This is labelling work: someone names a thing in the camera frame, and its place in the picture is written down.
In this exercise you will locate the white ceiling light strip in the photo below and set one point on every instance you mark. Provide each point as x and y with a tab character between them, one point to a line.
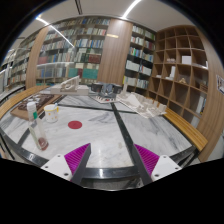
130	8
55	30

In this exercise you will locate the white plastic spoon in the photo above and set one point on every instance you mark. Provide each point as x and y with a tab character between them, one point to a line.
55	105

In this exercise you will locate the dark grey building model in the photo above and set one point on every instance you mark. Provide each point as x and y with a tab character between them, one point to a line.
106	90

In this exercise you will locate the flat round red coaster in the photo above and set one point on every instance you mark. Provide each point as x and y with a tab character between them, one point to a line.
75	125

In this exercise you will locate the white cup with yellow rim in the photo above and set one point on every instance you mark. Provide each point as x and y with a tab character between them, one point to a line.
51	115

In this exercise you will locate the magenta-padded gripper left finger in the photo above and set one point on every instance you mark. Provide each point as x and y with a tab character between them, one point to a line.
77	156

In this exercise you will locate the clear plastic drink bottle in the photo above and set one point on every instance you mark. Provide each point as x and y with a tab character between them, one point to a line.
37	131

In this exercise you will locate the wooden cubby shelf unit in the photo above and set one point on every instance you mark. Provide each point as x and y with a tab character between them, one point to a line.
181	66

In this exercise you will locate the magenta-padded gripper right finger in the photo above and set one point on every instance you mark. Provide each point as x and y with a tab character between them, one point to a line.
146	158

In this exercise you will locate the wooden bookshelf full of books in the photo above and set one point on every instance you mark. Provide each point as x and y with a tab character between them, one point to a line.
80	50

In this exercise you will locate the white architectural model with arch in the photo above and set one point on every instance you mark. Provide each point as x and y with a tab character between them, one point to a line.
68	87

